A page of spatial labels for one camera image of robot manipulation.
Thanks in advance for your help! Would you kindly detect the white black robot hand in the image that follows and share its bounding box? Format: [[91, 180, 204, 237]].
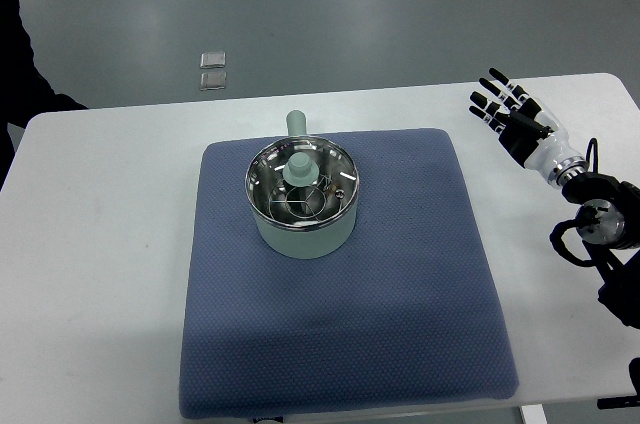
[[469, 68, 588, 188]]

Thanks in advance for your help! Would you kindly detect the glass lid green knob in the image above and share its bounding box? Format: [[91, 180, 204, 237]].
[[245, 136, 360, 232]]

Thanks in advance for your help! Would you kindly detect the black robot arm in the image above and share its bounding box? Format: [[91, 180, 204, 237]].
[[549, 138, 639, 328]]

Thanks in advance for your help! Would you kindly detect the mint green steel pot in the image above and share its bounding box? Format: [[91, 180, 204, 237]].
[[252, 110, 357, 259]]

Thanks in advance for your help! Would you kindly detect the blue textured cushion mat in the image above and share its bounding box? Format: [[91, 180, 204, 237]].
[[179, 129, 519, 419]]

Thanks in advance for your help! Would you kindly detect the black table control panel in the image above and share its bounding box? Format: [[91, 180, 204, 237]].
[[597, 396, 640, 410]]

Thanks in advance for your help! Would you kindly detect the upper metal floor plate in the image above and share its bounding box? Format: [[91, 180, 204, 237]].
[[200, 51, 226, 69]]

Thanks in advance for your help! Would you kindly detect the person in black clothing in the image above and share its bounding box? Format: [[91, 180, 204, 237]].
[[1, 0, 86, 180]]

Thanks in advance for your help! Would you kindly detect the wire steaming rack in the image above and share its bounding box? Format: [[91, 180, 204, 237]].
[[268, 182, 327, 222]]

